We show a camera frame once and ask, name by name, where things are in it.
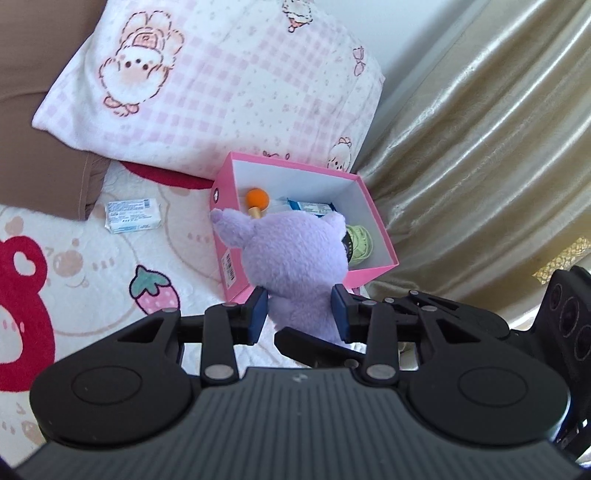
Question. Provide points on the white tissue packet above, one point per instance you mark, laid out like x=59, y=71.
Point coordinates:
x=133, y=215

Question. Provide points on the purple plush toy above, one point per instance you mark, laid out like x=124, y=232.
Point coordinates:
x=295, y=267

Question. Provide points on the gold curtain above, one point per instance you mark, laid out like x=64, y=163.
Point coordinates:
x=485, y=161

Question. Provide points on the green yarn ball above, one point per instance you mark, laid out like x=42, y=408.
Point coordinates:
x=360, y=247

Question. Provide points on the pink checked cartoon pillow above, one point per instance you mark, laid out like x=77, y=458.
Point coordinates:
x=231, y=78

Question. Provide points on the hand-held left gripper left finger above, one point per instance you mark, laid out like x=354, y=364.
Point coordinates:
x=258, y=318

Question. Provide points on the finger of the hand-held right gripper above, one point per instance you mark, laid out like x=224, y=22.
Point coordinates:
x=411, y=300
x=318, y=350

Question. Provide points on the blue wet wipes packet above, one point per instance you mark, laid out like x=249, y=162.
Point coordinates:
x=314, y=206

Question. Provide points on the pink cardboard box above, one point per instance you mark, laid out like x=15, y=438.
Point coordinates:
x=300, y=180

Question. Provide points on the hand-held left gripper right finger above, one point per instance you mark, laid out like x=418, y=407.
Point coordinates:
x=341, y=318

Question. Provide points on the brown pillow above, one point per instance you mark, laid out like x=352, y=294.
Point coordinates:
x=27, y=152

